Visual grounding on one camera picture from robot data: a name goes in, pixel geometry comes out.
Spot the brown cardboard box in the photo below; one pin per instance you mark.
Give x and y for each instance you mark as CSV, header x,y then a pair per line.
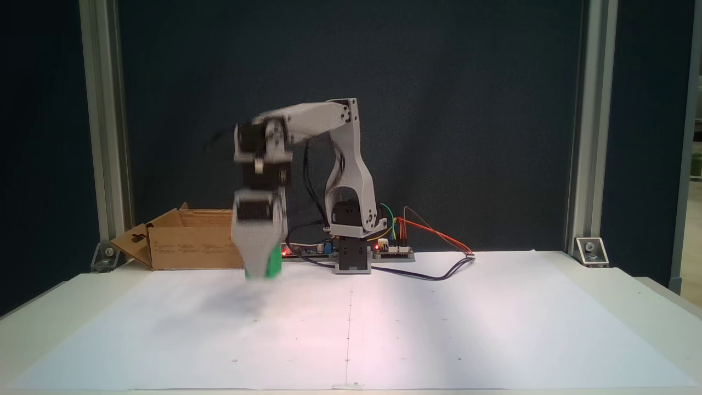
x,y
186,247

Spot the slanted grey frame post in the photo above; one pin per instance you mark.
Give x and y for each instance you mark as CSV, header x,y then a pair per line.
x,y
681,219

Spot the small white driver board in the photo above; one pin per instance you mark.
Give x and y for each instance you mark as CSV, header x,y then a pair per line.
x,y
395,251

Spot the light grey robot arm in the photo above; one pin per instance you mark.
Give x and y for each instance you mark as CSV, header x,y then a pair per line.
x,y
354,164

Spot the blue power circuit board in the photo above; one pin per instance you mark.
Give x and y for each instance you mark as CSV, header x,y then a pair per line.
x,y
310,251

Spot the large white paper sheet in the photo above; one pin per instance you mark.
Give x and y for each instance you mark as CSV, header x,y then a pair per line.
x,y
439,329

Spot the green dice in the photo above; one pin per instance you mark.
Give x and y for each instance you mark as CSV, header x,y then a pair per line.
x,y
272,263

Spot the wide light grey gripper finger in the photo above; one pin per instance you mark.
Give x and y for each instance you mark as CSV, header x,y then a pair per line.
x,y
252,241

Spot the aluminium frame post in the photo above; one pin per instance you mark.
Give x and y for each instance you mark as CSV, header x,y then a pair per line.
x,y
592,109
107,109

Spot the metal corner bracket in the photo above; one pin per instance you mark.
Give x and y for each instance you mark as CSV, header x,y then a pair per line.
x,y
591,249
108,253

